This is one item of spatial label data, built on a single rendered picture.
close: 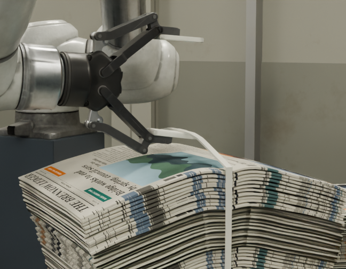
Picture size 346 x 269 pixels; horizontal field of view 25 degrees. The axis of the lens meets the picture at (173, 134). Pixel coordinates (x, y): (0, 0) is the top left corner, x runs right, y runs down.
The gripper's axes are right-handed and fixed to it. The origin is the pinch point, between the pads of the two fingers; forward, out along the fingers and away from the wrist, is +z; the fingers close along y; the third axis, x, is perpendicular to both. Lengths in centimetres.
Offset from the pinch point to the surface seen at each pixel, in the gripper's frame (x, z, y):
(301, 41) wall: -265, 200, -15
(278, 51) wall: -276, 193, -9
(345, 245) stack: -39, 63, 37
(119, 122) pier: -356, 130, 43
